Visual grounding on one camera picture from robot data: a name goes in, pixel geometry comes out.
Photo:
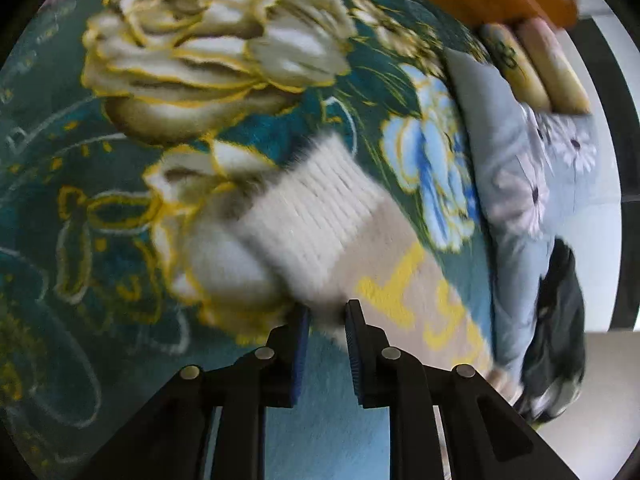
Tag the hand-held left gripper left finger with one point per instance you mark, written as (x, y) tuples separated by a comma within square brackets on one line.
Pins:
[(302, 355)]

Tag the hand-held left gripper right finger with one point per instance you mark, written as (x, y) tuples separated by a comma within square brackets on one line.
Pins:
[(353, 355)]

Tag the fuzzy beige yellow sock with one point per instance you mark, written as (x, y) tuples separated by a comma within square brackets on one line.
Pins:
[(320, 220)]

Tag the black bag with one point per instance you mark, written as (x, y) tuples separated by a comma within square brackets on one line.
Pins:
[(560, 330)]

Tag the green floral blanket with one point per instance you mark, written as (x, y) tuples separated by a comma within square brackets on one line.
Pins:
[(210, 160)]

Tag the grey floral bed sheet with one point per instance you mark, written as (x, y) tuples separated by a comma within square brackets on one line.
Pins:
[(520, 170)]

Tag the yellow patterned pillow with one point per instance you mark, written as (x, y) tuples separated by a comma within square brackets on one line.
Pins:
[(515, 67)]

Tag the pink and yellow pillow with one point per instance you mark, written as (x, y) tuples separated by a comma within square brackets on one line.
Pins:
[(552, 67)]

